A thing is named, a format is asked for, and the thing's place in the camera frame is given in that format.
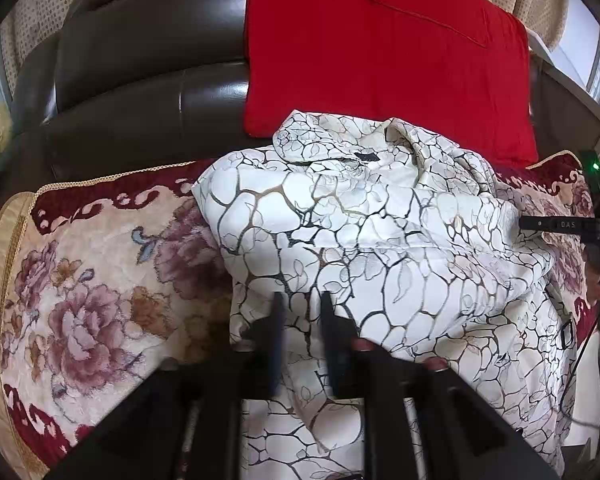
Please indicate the floral plush sofa cover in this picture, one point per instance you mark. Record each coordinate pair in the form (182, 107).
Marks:
(95, 285)

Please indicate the white crackle-print padded jacket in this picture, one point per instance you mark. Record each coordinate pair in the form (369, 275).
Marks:
(360, 240)

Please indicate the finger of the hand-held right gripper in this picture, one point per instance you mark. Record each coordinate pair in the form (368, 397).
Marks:
(555, 223)

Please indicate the brown leather sofa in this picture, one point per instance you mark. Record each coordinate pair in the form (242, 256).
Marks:
(145, 75)

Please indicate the red cushion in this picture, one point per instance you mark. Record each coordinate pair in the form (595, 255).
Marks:
(380, 70)

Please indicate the white window ledge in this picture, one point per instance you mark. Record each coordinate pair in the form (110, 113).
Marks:
(575, 80)

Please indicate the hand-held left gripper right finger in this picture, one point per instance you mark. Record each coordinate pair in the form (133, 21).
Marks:
(334, 355)

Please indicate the person's right hand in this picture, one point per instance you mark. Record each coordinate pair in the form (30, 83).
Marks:
(597, 277)

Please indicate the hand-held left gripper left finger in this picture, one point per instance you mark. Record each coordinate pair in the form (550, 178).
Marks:
(279, 340)

